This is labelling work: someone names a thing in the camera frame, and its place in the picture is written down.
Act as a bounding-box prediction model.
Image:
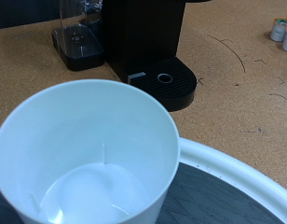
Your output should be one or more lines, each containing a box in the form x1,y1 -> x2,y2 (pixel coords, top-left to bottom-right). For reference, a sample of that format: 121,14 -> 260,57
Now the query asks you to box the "white plastic mug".
0,78 -> 181,224

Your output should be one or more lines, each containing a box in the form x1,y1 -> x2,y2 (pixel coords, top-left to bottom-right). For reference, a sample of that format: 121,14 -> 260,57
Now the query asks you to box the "black Keurig coffee machine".
101,0 -> 212,112

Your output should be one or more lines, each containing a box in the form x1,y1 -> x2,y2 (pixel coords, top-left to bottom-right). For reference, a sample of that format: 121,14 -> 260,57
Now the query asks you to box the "clear water reservoir black lid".
51,0 -> 106,72

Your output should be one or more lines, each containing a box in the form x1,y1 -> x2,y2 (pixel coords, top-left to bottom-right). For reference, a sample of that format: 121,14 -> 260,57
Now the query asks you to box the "white two-tier turntable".
0,136 -> 287,224

